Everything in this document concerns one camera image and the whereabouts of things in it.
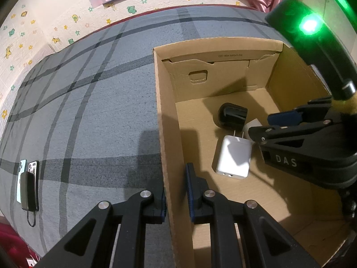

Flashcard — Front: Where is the cardboard box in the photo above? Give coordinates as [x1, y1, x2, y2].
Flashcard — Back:
[152, 37, 354, 268]

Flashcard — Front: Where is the black cylindrical lamp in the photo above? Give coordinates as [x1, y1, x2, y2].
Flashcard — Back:
[218, 103, 248, 129]

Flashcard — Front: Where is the grey plaid bed sheet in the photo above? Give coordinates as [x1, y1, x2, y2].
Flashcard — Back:
[0, 5, 292, 259]

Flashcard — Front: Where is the small white charger plug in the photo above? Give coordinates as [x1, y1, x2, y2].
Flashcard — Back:
[242, 119, 263, 140]

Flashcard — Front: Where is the black power bank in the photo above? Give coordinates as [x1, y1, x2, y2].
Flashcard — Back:
[21, 172, 39, 211]

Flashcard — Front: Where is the red cloth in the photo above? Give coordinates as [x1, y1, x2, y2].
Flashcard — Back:
[0, 216, 43, 268]

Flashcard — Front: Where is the teal smartphone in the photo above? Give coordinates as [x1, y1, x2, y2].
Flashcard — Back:
[17, 160, 27, 204]

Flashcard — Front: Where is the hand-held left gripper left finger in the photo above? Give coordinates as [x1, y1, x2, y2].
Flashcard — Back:
[36, 186, 167, 268]

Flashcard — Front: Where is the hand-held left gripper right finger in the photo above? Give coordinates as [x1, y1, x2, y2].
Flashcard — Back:
[185, 163, 321, 268]

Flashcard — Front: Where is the large white charger plug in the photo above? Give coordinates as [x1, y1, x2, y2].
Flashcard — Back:
[212, 130, 253, 180]

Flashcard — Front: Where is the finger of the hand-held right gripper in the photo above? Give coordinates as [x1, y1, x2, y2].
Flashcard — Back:
[248, 119, 352, 146]
[267, 96, 340, 127]

